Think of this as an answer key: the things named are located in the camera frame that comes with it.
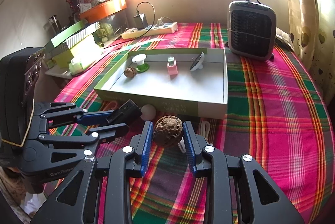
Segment grey portable heater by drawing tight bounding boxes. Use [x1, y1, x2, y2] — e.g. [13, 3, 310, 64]
[227, 0, 277, 61]

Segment black rectangular device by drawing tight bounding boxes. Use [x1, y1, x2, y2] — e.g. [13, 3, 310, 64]
[106, 100, 142, 125]

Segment stacked green boxes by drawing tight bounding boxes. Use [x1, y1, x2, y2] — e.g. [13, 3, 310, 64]
[44, 19, 100, 69]

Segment white USB cable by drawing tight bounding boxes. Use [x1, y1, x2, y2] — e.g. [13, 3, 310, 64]
[178, 120, 213, 154]

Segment orange tray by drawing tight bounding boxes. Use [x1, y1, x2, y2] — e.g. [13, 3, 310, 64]
[80, 0, 127, 24]

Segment plaid bed blanket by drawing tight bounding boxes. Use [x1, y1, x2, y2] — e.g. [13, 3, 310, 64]
[43, 22, 335, 224]

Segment black charger with cable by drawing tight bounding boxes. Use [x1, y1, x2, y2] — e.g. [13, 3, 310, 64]
[133, 1, 156, 30]

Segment green white cardboard box tray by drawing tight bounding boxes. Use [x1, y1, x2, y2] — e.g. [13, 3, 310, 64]
[94, 48, 228, 120]

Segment white ball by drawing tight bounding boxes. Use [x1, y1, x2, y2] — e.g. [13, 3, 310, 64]
[141, 104, 157, 121]

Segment small brown walnut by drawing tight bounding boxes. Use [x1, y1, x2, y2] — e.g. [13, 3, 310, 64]
[124, 66, 137, 78]

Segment black oval disc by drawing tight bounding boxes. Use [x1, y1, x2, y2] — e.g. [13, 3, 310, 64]
[190, 52, 205, 71]

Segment heart pattern curtain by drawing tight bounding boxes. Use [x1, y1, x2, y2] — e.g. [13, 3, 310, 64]
[288, 0, 334, 104]

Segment white power strip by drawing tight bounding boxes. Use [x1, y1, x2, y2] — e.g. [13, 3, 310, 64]
[121, 22, 178, 39]

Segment white plug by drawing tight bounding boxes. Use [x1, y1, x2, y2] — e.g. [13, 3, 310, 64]
[156, 16, 173, 26]

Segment pink oval clip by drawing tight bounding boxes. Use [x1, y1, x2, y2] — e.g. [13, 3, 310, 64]
[103, 100, 118, 111]

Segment green white spool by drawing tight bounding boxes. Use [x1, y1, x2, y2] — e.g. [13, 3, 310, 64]
[132, 54, 149, 73]

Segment large brown walnut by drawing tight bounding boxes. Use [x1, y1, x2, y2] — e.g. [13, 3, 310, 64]
[153, 115, 183, 148]

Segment pink clip with white insert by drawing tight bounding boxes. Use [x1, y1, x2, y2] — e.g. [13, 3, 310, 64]
[167, 56, 178, 76]

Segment black camera box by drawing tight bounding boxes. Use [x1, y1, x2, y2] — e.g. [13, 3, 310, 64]
[1, 47, 44, 167]

